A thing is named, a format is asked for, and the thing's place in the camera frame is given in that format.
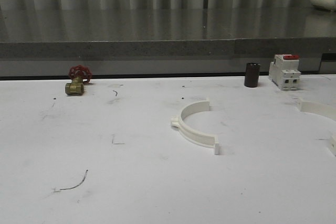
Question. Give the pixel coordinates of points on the dark brown cylinder coupling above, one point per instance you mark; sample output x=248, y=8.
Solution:
x=251, y=74

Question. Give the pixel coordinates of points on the white half clamp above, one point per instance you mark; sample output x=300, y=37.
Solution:
x=322, y=110
x=193, y=133

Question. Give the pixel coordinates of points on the grey stone counter slab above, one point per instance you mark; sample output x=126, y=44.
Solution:
x=187, y=42

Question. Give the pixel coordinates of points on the white circuit breaker red switch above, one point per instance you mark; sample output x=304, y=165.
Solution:
x=284, y=73

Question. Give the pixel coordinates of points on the brass valve red handwheel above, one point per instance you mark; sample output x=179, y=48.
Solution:
x=79, y=75

